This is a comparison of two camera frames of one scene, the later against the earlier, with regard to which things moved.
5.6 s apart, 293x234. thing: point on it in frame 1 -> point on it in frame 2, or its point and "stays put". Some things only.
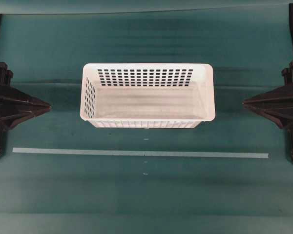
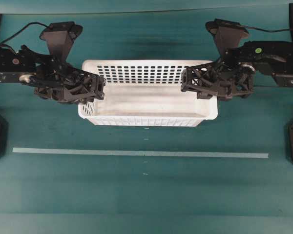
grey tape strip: x=134 y=152 stays put
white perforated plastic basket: x=147 y=95 stays put
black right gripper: x=283 y=105 -> x=235 y=72
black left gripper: x=9 y=106 -> x=53 y=78
